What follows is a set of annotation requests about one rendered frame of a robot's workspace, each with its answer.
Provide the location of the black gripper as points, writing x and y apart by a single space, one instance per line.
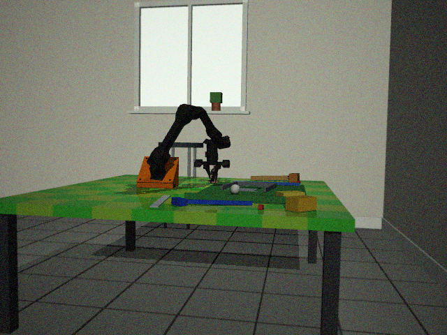
212 159

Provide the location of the white ball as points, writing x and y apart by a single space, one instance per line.
235 189

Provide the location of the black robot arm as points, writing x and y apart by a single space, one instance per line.
184 114

